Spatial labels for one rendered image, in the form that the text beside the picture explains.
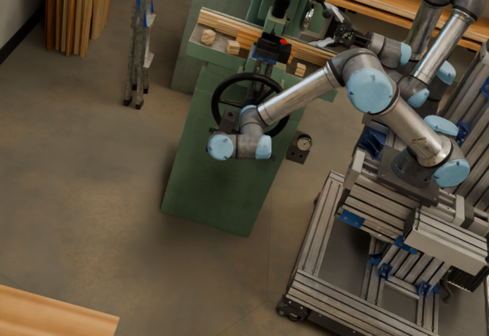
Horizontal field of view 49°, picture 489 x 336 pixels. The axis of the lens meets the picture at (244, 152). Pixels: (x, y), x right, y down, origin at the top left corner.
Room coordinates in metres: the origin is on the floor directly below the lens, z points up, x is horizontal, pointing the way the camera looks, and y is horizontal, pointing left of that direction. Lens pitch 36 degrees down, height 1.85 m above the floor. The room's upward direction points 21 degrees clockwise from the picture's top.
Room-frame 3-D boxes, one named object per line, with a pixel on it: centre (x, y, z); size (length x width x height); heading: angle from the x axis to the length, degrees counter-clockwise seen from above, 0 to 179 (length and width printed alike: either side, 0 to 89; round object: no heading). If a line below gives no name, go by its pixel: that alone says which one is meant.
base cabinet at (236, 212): (2.13, 0.09, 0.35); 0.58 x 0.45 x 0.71; 6
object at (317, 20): (2.21, -0.07, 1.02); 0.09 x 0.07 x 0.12; 96
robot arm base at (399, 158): (1.64, -0.58, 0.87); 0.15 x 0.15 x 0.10
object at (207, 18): (2.03, 0.07, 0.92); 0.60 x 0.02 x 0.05; 96
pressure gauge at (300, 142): (1.82, -0.21, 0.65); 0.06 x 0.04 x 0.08; 96
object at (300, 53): (2.02, -0.01, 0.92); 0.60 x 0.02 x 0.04; 96
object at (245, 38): (1.93, 0.07, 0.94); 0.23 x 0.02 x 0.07; 96
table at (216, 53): (1.90, 0.05, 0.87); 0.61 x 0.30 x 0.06; 96
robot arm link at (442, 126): (1.64, -0.58, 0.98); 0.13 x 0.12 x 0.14; 15
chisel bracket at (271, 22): (2.03, 0.07, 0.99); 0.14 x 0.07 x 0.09; 6
